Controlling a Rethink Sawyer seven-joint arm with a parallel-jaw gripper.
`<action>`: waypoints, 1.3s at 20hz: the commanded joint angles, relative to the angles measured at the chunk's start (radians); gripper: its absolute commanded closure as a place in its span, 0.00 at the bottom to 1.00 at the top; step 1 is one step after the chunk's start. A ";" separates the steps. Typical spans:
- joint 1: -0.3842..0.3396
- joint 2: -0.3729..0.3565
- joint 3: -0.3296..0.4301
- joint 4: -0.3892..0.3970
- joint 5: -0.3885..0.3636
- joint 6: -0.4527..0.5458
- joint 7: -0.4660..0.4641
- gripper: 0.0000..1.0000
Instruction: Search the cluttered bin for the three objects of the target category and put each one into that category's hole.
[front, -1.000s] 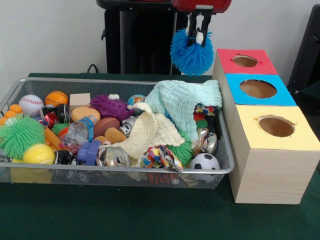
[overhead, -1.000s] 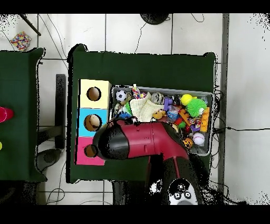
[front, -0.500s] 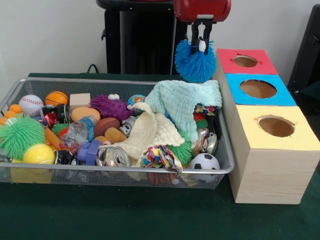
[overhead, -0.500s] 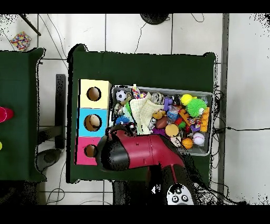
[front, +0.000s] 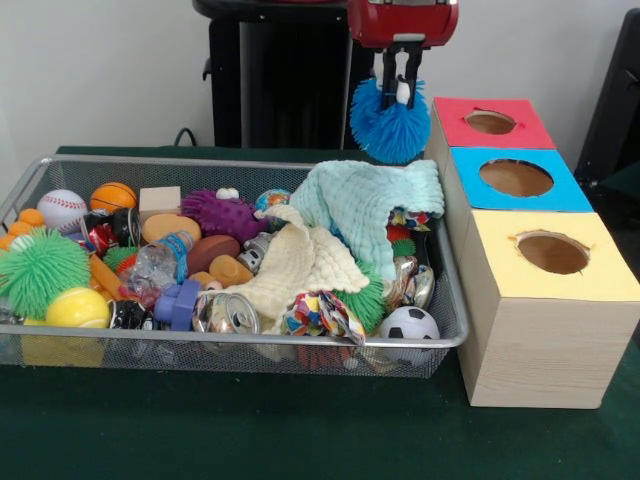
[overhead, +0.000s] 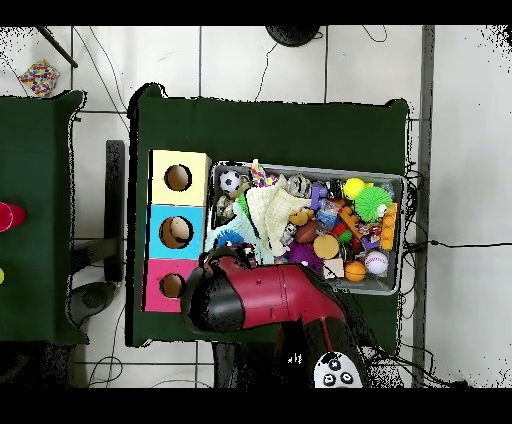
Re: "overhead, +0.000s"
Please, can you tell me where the mint green waffle cloth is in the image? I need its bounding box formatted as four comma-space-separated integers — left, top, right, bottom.
204, 213, 273, 265

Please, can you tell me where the blue fuzzy ball with eyes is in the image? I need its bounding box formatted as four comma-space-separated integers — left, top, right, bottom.
213, 230, 246, 249

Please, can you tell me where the wooden box with three holes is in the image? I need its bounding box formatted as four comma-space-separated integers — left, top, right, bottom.
141, 149, 212, 314

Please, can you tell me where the cream waffle cloth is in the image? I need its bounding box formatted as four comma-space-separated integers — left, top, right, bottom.
244, 185, 311, 257

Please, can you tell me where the multicolour patterned cloth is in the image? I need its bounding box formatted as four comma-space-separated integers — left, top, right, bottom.
247, 159, 277, 189

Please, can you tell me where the black and white soccer ball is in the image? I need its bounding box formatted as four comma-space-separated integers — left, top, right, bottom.
218, 169, 242, 193

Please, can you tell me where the brown toy football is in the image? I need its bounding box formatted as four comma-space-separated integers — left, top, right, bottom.
294, 219, 321, 244

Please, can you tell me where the purple fuzzy toy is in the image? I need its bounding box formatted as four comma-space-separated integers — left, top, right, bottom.
285, 241, 325, 275

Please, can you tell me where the dark green table cloth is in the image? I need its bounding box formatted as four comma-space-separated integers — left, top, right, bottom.
125, 83, 411, 347

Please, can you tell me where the yellow tennis ball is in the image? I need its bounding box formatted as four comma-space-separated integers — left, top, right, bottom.
342, 176, 366, 200

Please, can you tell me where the orange basketball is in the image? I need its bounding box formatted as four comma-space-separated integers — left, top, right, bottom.
343, 260, 368, 284

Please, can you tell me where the green fuzzy ball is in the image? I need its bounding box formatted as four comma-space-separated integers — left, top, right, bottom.
353, 185, 394, 223

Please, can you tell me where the white baseball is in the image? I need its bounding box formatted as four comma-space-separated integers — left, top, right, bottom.
364, 250, 390, 277

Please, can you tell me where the black round stand base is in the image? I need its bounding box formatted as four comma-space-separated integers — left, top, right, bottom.
264, 25, 322, 48

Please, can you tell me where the dark green side table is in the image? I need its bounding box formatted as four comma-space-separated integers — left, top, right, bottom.
0, 90, 89, 345

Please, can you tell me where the red plastic cup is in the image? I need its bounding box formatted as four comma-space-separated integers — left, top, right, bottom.
0, 201, 27, 233

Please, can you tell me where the colourful bean bag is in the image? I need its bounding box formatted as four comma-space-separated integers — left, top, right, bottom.
17, 58, 61, 97

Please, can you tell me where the black slanted rod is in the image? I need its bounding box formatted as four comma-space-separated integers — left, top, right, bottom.
35, 25, 79, 69

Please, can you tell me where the thin black stand cable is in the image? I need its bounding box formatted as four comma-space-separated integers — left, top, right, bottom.
254, 41, 279, 103

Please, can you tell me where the silver wire mesh bin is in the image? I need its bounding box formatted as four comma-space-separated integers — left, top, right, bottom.
203, 160, 405, 296

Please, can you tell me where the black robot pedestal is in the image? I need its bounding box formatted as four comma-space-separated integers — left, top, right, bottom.
211, 341, 317, 388

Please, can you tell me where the black power cable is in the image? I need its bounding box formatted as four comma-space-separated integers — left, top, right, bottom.
403, 238, 512, 250

